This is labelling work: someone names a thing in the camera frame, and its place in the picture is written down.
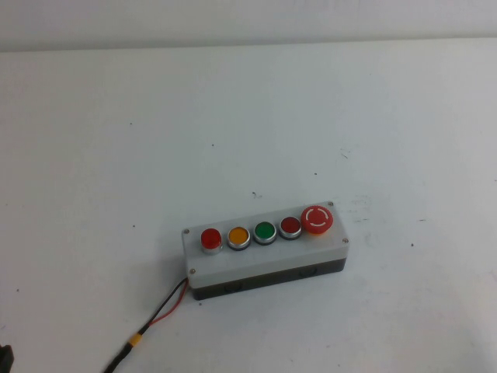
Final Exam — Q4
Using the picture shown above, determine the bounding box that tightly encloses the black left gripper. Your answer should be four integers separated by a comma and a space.
0, 343, 15, 373

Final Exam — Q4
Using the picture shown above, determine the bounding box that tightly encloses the red domed light button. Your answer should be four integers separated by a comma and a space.
200, 228, 224, 256

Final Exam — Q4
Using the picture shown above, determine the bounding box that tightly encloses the yellow round push button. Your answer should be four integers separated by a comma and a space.
226, 225, 251, 252

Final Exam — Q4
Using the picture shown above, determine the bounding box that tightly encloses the grey black-based button control box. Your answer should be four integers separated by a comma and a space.
181, 200, 350, 302

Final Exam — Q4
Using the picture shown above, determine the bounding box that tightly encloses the green round push button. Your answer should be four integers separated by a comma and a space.
252, 221, 278, 246

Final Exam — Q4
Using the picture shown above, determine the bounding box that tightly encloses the dark red round push button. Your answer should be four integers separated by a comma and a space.
278, 216, 304, 241

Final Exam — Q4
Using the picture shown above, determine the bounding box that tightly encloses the red mushroom emergency stop button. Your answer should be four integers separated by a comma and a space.
300, 204, 334, 237

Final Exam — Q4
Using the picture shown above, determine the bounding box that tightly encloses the black sheathed cable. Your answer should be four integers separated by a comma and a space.
103, 341, 134, 373

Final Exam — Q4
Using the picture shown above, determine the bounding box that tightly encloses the black thin wire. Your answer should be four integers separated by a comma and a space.
140, 277, 190, 336

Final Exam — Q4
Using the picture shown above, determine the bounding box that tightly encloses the red thin wire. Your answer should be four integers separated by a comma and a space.
144, 284, 190, 329

